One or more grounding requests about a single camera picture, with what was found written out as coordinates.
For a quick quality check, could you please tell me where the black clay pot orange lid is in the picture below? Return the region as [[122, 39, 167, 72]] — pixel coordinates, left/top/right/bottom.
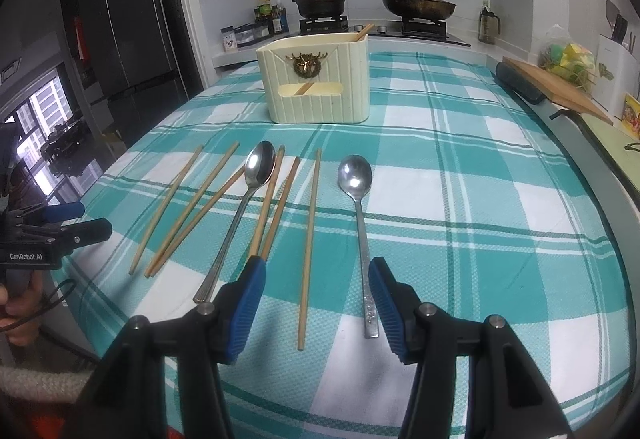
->
[[292, 0, 351, 20]]

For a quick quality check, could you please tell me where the black cord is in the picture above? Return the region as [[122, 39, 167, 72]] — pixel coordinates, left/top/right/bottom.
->
[[0, 280, 77, 333]]

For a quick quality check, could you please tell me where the person's left forearm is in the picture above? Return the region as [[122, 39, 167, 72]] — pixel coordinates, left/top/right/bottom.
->
[[0, 363, 90, 422]]

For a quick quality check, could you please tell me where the dark sauce bottle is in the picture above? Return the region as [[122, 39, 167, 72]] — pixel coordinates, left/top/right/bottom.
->
[[271, 1, 288, 36]]

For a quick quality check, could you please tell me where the colourful yellow packet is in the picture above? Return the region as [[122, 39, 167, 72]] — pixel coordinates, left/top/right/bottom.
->
[[620, 93, 640, 136]]

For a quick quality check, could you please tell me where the black gas stove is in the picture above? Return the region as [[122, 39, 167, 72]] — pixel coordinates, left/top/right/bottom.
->
[[298, 16, 472, 48]]

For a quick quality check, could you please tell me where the wooden chopstick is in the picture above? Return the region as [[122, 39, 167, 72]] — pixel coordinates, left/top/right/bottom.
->
[[129, 145, 205, 276], [248, 145, 286, 261], [260, 156, 301, 261], [295, 23, 375, 96], [144, 142, 241, 277], [297, 148, 322, 352], [147, 168, 247, 278]]

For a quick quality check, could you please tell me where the cream ribbed utensil holder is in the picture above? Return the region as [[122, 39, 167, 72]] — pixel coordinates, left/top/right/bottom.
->
[[256, 33, 371, 126]]

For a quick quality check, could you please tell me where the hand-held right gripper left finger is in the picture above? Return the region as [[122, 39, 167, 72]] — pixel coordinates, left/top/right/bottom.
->
[[75, 255, 267, 439]]

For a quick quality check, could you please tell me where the glass oil bottle with handle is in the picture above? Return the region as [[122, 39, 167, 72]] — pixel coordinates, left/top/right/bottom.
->
[[477, 1, 502, 45]]

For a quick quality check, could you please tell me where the plastic bag of yellow items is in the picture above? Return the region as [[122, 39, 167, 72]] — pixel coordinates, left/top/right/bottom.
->
[[537, 24, 599, 96]]

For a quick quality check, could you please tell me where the dark rolled mat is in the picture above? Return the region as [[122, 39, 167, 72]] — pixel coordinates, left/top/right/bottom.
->
[[492, 61, 547, 106]]

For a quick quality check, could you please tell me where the person's left hand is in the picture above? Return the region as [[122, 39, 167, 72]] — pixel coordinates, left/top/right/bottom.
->
[[0, 276, 45, 346]]

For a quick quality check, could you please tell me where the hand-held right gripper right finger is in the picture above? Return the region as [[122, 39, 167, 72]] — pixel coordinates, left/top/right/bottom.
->
[[368, 256, 576, 439]]

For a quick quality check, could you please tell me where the wooden cutting board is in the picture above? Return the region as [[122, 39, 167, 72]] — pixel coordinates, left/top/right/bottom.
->
[[502, 56, 615, 126]]

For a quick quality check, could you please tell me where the teal checked tablecloth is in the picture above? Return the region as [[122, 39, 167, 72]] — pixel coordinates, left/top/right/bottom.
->
[[60, 50, 633, 439]]

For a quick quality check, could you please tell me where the kitchen cleaver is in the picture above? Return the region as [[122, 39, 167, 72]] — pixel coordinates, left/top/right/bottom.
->
[[604, 0, 622, 40]]

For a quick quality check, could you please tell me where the metal spoon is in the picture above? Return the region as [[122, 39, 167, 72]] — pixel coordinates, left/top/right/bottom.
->
[[193, 140, 277, 304], [337, 155, 381, 339]]

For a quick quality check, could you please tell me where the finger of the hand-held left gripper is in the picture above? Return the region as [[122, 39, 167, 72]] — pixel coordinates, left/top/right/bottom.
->
[[15, 202, 86, 227], [25, 218, 113, 252]]

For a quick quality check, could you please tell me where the dark refrigerator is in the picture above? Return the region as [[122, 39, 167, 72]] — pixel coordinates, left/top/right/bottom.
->
[[59, 0, 202, 108]]

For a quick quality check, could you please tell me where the white knife block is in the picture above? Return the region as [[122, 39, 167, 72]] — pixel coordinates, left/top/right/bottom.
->
[[590, 33, 640, 116]]

